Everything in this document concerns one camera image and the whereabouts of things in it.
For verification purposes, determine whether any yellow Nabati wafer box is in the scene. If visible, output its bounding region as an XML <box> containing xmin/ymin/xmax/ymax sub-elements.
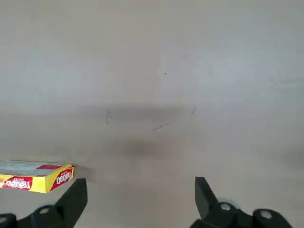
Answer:
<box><xmin>0</xmin><ymin>160</ymin><xmax>75</xmax><ymax>194</ymax></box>

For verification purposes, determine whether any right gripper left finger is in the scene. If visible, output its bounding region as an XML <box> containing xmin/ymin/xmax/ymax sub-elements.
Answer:
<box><xmin>0</xmin><ymin>178</ymin><xmax>88</xmax><ymax>228</ymax></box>

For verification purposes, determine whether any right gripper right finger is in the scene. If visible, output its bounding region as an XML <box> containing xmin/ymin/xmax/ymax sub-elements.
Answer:
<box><xmin>190</xmin><ymin>177</ymin><xmax>293</xmax><ymax>228</ymax></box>

